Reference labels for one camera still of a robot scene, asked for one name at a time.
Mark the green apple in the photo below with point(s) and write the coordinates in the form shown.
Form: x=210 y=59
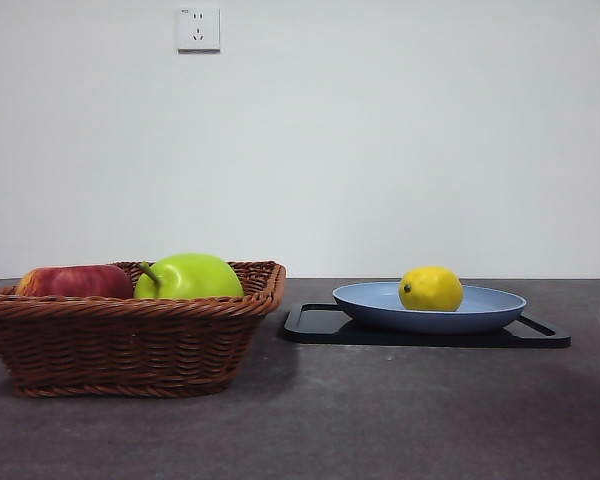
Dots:
x=195 y=277

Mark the blue plate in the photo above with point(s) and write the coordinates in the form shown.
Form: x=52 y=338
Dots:
x=430 y=321

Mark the red apple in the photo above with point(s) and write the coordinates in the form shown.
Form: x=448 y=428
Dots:
x=75 y=282

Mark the black flat tray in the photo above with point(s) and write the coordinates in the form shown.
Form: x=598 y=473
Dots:
x=430 y=341

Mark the white wall socket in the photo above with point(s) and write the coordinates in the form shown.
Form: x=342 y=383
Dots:
x=198 y=29

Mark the yellow lemon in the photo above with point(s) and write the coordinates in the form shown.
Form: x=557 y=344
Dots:
x=430 y=289

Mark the brown wicker basket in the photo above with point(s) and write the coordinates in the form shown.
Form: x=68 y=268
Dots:
x=120 y=340

